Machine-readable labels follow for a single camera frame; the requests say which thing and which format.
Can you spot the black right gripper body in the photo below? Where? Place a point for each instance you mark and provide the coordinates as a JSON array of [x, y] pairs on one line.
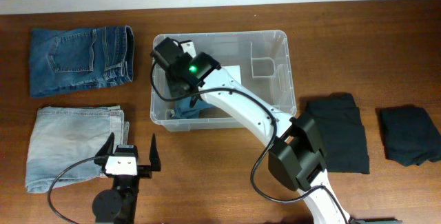
[[174, 89]]

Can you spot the light blue folded jeans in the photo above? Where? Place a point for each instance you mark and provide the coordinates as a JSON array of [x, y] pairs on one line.
[[64, 136]]

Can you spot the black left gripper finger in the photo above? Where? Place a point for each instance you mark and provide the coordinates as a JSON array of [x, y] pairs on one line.
[[155, 162], [107, 148]]

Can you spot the black cloth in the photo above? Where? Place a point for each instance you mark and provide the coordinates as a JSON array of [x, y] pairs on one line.
[[338, 119]]

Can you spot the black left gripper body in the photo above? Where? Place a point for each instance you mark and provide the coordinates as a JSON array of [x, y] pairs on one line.
[[132, 182]]

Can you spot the teal blue cloth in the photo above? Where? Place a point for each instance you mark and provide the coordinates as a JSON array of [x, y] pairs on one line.
[[183, 110]]

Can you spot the clear plastic storage bin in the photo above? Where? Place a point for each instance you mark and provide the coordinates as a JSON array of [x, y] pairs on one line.
[[265, 69]]

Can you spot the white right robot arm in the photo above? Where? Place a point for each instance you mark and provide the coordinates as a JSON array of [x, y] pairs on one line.
[[293, 146]]

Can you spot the dark blue folded jeans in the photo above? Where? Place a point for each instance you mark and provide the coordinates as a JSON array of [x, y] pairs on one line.
[[66, 61]]

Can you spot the dark navy cloth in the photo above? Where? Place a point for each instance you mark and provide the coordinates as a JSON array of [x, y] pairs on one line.
[[409, 135]]

